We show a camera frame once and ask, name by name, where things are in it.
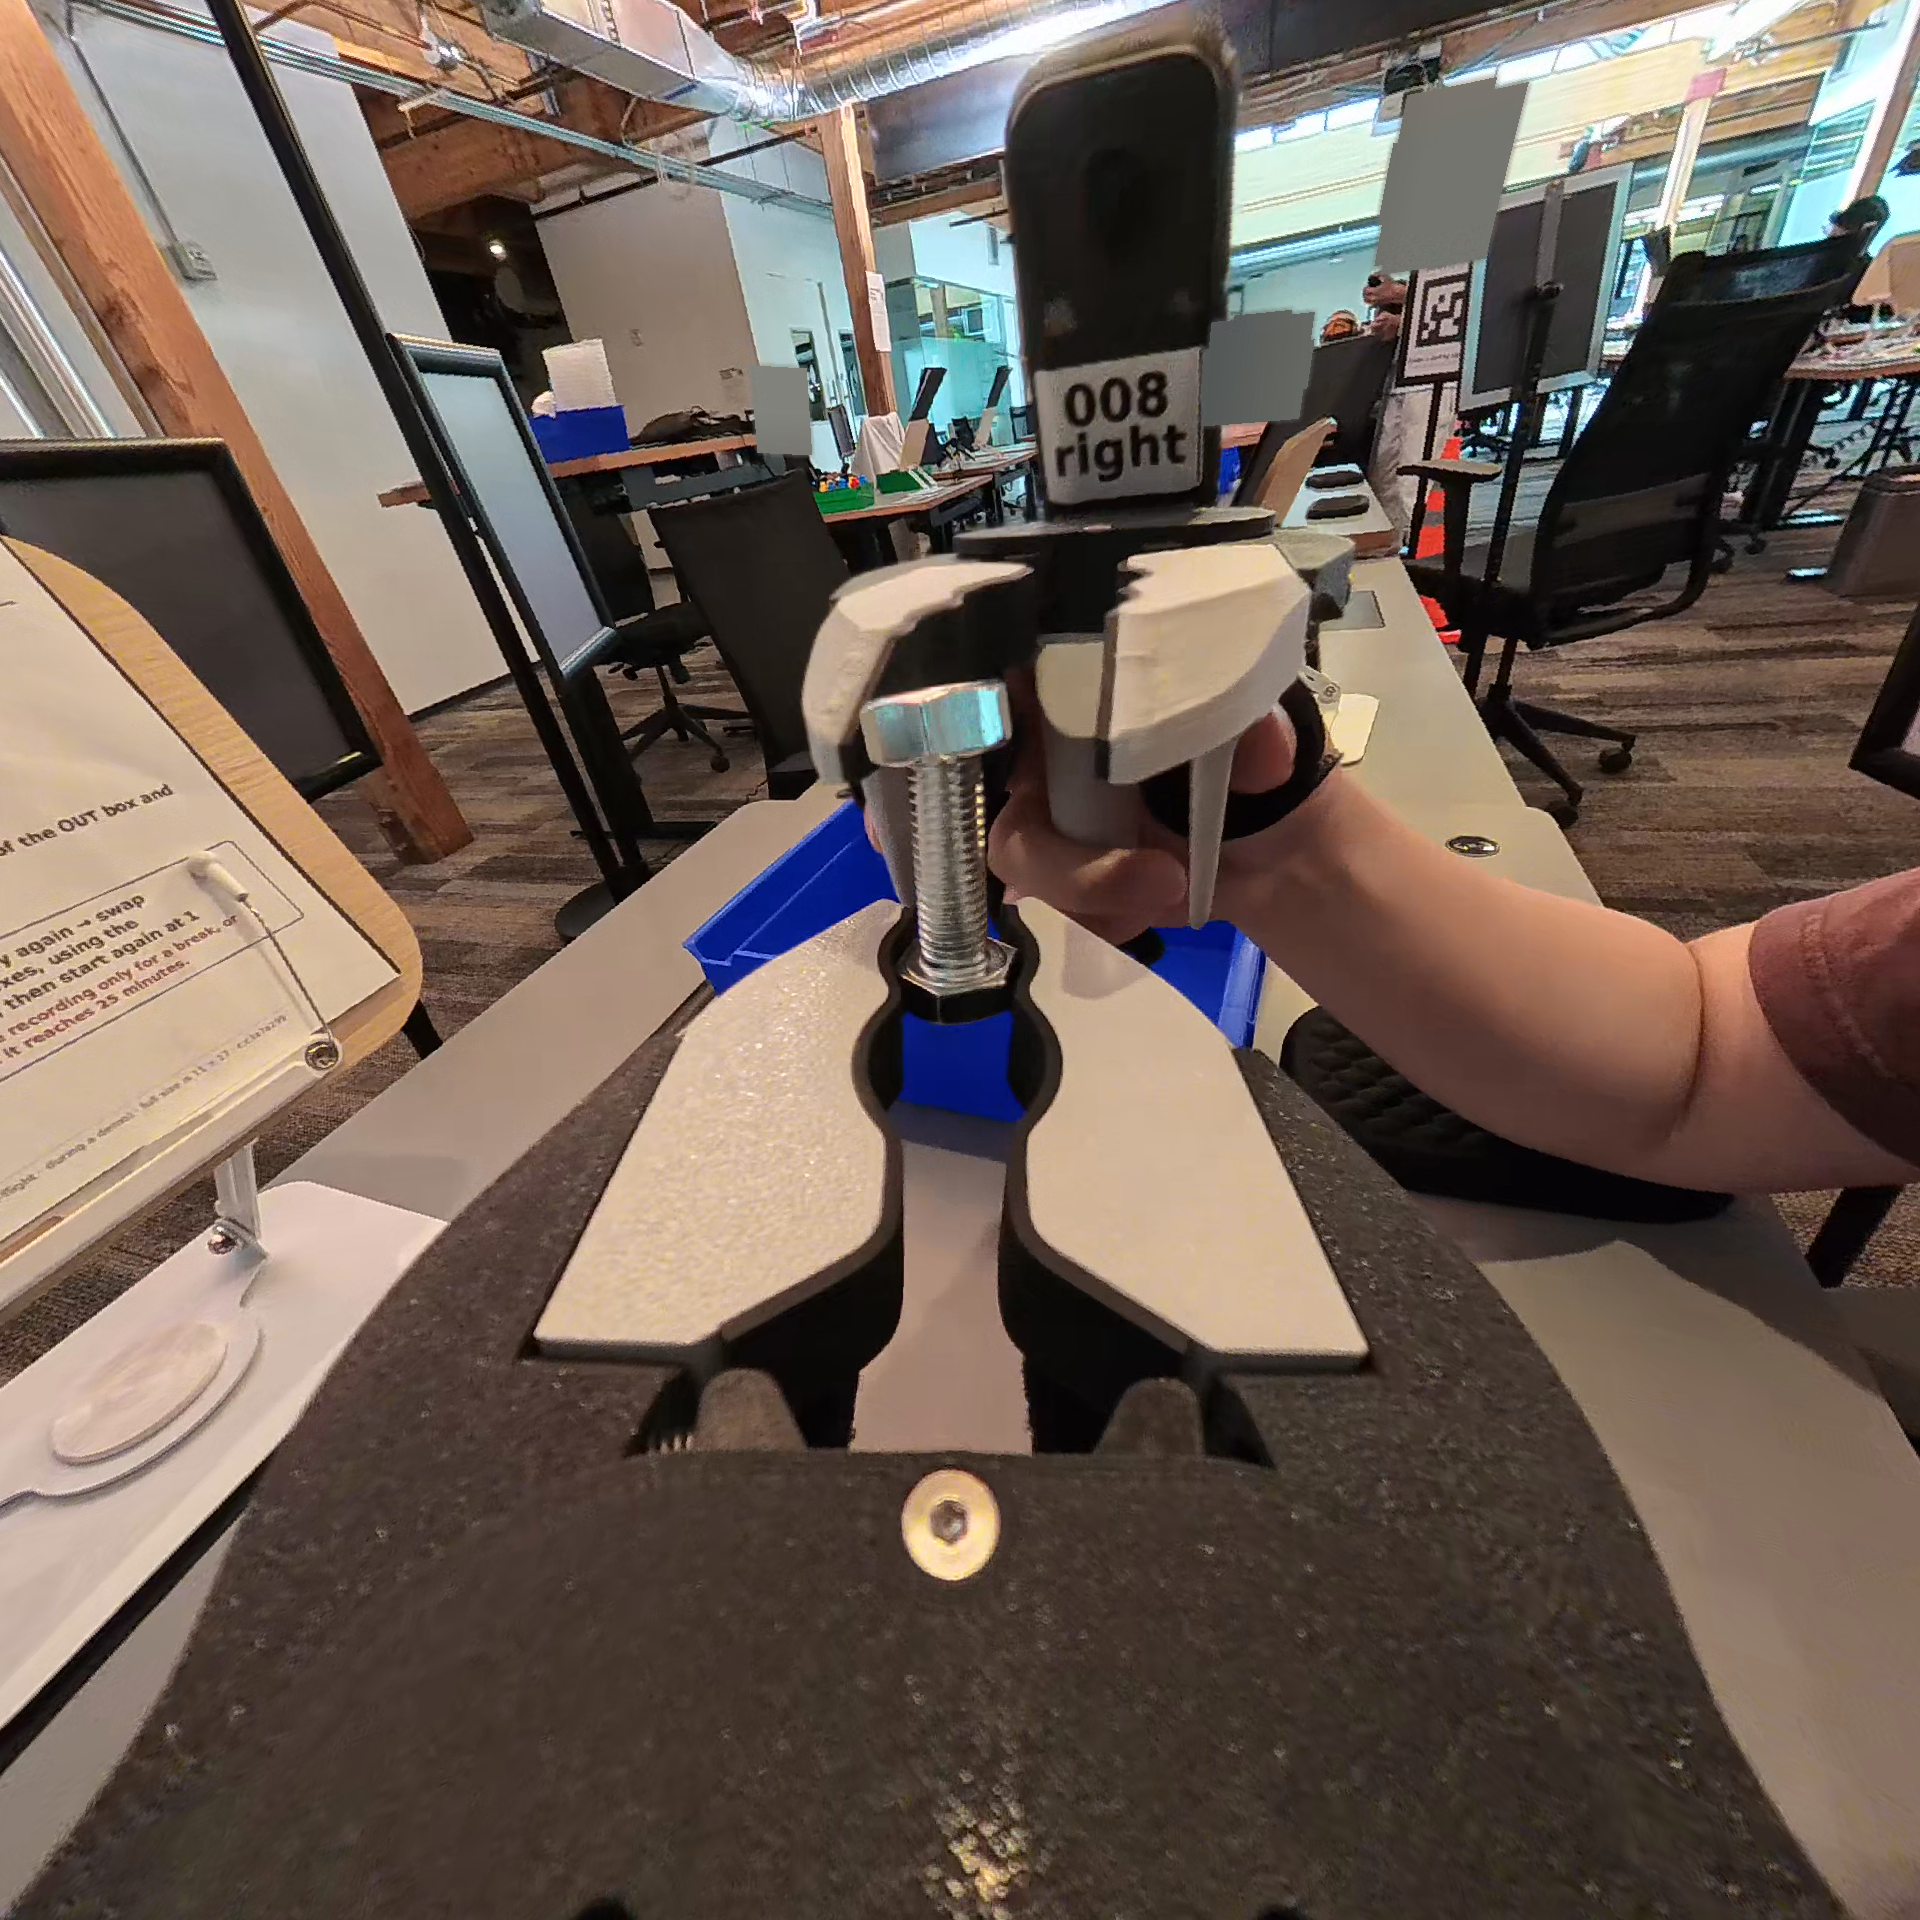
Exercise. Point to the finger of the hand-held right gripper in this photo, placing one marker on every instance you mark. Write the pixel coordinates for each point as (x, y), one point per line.
(1201, 646)
(849, 661)

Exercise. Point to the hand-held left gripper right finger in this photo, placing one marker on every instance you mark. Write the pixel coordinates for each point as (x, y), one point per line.
(1185, 1184)

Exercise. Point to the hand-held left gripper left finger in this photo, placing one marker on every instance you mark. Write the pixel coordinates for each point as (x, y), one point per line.
(705, 1184)

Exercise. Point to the steel hex bolt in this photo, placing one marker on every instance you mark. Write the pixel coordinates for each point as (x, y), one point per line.
(948, 856)

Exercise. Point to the blue plastic bin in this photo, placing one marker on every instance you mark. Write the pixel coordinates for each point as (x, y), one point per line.
(780, 915)

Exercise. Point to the person's right forearm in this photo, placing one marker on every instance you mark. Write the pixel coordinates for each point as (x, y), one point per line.
(1529, 974)

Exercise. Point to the person's right hand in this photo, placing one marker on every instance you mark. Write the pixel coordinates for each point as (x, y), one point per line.
(1108, 886)

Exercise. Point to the black office chair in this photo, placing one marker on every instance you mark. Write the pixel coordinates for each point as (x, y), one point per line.
(756, 600)
(1681, 390)
(660, 629)

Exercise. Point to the green baseplate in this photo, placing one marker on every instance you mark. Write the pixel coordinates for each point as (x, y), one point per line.
(885, 487)

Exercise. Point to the black chair armrest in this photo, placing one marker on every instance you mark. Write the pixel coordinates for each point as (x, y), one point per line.
(1425, 1125)

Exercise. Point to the orange traffic cone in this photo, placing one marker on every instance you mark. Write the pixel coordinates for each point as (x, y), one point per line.
(1441, 518)

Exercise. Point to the wooden top desk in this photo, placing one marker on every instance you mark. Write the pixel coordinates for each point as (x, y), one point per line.
(660, 452)

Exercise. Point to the small marker sign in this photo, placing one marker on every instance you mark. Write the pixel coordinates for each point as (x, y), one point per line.
(1441, 324)

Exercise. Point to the blue storage box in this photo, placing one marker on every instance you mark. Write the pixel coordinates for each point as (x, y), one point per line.
(578, 435)

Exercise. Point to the framed board on black stand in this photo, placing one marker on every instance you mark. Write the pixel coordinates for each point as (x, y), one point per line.
(509, 494)

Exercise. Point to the white stand base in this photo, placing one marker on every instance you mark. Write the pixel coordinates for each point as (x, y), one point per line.
(329, 1276)

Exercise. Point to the white instruction sheet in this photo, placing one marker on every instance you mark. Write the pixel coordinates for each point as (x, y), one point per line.
(118, 974)

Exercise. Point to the instruction sheet on stand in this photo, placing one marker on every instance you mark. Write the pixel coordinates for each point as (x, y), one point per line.
(210, 702)

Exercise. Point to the black framed panel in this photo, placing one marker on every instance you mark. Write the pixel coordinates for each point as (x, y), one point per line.
(181, 600)

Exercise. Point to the grey trash can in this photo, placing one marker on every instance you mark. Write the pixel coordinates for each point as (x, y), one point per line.
(1874, 534)

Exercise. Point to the wooden support post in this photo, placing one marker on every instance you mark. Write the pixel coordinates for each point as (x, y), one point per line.
(149, 331)
(854, 254)

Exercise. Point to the silver ventilation duct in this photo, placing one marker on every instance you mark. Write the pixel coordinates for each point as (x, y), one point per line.
(629, 44)

